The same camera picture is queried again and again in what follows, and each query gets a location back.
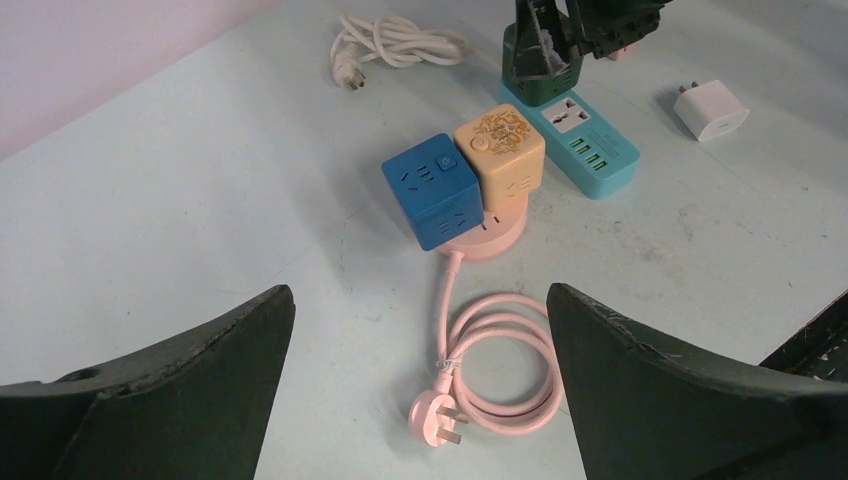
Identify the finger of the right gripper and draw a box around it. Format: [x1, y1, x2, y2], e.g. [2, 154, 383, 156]
[514, 0, 570, 74]

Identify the white usb charger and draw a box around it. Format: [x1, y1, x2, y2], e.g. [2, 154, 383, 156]
[673, 80, 750, 142]

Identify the dark green cube socket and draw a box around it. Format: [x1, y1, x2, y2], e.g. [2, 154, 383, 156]
[501, 23, 583, 107]

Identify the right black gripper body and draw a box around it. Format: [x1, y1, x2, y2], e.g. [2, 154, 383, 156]
[565, 0, 671, 59]

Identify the teal power strip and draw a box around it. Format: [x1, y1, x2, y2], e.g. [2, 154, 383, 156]
[501, 83, 640, 200]

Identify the white coiled power cord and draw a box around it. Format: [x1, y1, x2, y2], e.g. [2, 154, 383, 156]
[328, 14, 473, 93]

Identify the black front rail frame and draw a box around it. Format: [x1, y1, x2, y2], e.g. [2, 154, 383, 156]
[760, 292, 847, 383]

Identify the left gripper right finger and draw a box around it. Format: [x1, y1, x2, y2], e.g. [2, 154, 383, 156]
[546, 283, 847, 479]

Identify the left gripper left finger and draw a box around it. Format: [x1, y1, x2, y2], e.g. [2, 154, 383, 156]
[1, 285, 296, 479]

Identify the pink coiled cord with plug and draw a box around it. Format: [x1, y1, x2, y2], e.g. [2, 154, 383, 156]
[407, 250, 564, 449]

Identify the blue cube socket adapter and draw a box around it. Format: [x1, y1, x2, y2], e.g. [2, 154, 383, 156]
[381, 133, 484, 251]

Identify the yellow cube socket adapter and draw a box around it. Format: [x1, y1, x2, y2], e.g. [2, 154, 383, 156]
[453, 103, 546, 213]

